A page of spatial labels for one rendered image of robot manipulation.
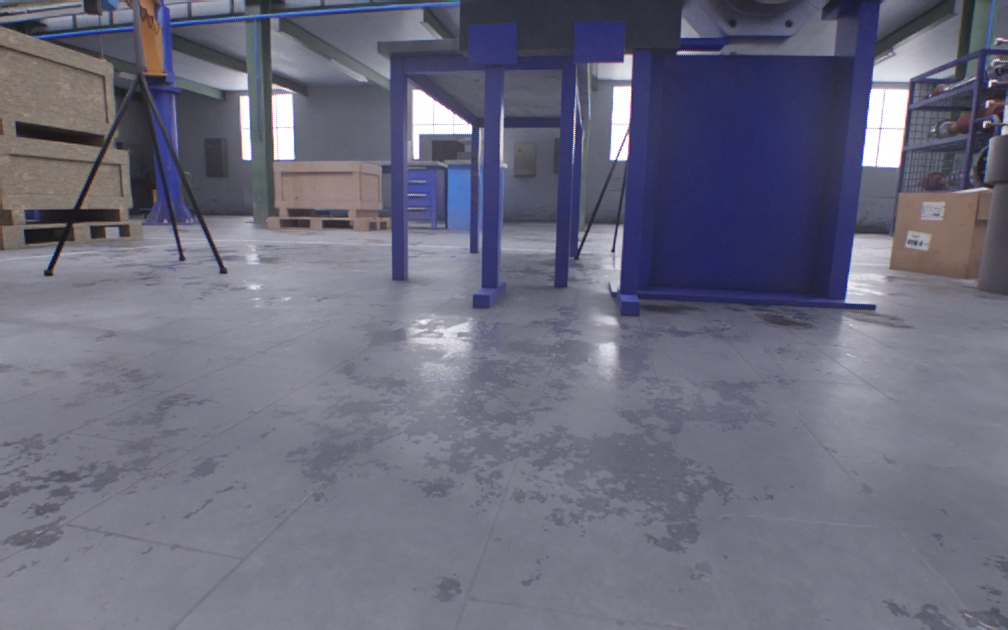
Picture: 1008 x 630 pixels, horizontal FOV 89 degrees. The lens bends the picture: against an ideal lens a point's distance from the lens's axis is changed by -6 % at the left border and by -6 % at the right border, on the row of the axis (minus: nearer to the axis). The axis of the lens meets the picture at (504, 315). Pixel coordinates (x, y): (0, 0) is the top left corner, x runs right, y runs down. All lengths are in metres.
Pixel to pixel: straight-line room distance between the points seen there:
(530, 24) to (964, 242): 2.70
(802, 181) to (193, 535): 1.99
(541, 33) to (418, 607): 1.51
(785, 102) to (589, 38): 0.78
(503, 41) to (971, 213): 2.72
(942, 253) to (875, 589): 3.28
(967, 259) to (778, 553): 3.20
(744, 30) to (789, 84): 0.26
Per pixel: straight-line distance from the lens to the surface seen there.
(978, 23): 9.19
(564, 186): 2.01
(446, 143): 12.53
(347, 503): 0.57
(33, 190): 4.61
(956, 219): 3.71
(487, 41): 1.70
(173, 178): 8.80
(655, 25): 1.70
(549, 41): 1.69
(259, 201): 9.36
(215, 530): 0.56
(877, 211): 14.62
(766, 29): 2.04
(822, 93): 2.19
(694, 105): 2.07
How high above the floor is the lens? 0.28
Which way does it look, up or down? 11 degrees down
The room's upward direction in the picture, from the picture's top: 1 degrees clockwise
